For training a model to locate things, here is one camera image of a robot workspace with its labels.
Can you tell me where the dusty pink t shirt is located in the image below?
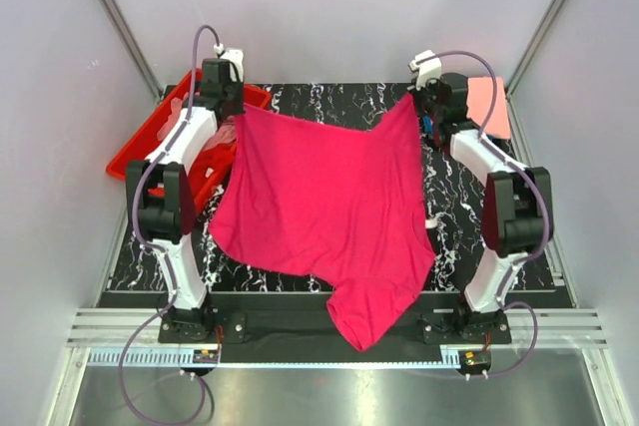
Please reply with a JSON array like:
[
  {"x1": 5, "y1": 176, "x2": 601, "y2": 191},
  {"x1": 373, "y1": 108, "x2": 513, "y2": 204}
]
[{"x1": 157, "y1": 94, "x2": 237, "y2": 151}]

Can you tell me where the black marble table mat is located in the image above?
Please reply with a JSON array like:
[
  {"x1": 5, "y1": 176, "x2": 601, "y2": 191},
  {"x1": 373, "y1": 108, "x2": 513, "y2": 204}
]
[{"x1": 106, "y1": 83, "x2": 483, "y2": 293}]

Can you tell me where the folded salmon t shirt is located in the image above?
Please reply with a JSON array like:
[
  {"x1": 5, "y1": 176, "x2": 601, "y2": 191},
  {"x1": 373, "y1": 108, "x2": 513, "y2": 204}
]
[{"x1": 466, "y1": 76, "x2": 513, "y2": 141}]

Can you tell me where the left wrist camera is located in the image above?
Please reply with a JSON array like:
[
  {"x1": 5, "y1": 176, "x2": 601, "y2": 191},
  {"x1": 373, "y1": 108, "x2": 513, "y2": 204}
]
[{"x1": 214, "y1": 44, "x2": 245, "y2": 82}]

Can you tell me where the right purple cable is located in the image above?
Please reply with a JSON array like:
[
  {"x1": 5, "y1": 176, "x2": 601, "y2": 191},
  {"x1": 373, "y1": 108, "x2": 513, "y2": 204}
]
[{"x1": 423, "y1": 50, "x2": 550, "y2": 380}]

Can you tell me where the folded blue t shirt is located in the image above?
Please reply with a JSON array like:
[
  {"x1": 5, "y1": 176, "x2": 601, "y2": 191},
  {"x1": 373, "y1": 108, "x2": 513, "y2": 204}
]
[{"x1": 421, "y1": 116, "x2": 433, "y2": 137}]

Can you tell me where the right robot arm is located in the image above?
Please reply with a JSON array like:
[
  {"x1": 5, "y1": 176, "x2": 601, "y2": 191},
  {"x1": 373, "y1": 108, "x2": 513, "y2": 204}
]
[{"x1": 410, "y1": 73, "x2": 553, "y2": 343}]

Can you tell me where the magenta t shirt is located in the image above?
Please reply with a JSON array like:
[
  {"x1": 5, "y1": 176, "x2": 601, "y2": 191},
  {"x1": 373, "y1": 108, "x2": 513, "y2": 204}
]
[{"x1": 209, "y1": 95, "x2": 435, "y2": 351}]

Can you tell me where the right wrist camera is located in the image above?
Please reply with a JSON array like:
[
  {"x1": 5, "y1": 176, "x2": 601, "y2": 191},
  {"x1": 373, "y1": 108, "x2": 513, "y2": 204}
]
[{"x1": 408, "y1": 50, "x2": 442, "y2": 90}]

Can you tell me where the right aluminium frame post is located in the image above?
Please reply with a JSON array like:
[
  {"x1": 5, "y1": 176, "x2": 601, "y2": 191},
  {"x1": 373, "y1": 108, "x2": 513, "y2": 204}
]
[{"x1": 503, "y1": 0, "x2": 600, "y2": 96}]

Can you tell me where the left aluminium frame post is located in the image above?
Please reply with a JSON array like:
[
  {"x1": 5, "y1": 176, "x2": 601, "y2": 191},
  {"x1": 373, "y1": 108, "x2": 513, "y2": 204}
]
[{"x1": 99, "y1": 0, "x2": 163, "y2": 100}]

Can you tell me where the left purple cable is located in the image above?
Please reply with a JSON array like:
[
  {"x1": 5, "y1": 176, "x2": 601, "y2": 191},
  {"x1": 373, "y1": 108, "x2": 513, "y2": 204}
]
[{"x1": 119, "y1": 24, "x2": 224, "y2": 425}]

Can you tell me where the aluminium frame post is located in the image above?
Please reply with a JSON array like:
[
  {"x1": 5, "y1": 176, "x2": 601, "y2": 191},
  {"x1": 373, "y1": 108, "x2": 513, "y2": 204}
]
[
  {"x1": 99, "y1": 0, "x2": 163, "y2": 100},
  {"x1": 503, "y1": 0, "x2": 600, "y2": 96}
]

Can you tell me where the purple cable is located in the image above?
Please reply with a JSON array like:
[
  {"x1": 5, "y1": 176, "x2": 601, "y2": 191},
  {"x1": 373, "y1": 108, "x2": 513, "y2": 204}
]
[
  {"x1": 423, "y1": 50, "x2": 550, "y2": 380},
  {"x1": 119, "y1": 24, "x2": 224, "y2": 425}
]

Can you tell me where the white slotted cable duct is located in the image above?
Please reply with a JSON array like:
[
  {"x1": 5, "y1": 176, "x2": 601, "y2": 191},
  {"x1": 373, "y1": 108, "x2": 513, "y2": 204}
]
[{"x1": 87, "y1": 344, "x2": 460, "y2": 368}]

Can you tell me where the aluminium rail profile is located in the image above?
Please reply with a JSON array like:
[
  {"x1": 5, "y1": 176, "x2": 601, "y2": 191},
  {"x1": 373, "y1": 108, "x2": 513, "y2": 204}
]
[{"x1": 67, "y1": 309, "x2": 169, "y2": 346}]

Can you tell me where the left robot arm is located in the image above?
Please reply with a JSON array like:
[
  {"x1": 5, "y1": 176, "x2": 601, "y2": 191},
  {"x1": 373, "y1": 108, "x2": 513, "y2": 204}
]
[{"x1": 126, "y1": 58, "x2": 244, "y2": 342}]

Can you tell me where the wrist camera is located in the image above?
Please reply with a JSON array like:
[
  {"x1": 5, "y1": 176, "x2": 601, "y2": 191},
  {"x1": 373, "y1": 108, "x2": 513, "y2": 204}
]
[
  {"x1": 408, "y1": 50, "x2": 442, "y2": 90},
  {"x1": 214, "y1": 44, "x2": 245, "y2": 82}
]

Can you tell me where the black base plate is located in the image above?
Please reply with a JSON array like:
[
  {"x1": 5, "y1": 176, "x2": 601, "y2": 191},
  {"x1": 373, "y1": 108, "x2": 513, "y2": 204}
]
[{"x1": 97, "y1": 289, "x2": 575, "y2": 365}]

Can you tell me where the red t shirt in bin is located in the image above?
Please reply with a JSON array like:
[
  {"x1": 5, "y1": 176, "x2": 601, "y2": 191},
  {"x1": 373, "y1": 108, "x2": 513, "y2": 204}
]
[{"x1": 189, "y1": 143, "x2": 236, "y2": 195}]

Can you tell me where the red plastic bin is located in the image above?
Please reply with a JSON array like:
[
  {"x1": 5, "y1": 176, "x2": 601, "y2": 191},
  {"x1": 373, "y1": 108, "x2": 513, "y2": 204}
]
[{"x1": 105, "y1": 68, "x2": 273, "y2": 215}]

